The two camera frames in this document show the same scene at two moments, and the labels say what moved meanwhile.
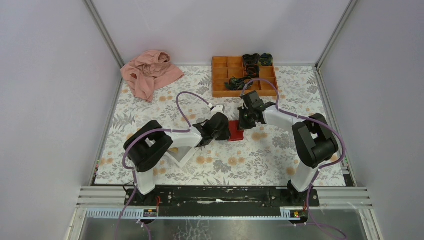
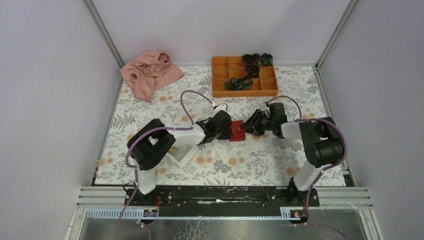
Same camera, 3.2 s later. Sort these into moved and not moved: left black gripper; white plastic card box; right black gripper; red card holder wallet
Moved: right black gripper
Not moved: left black gripper; white plastic card box; red card holder wallet
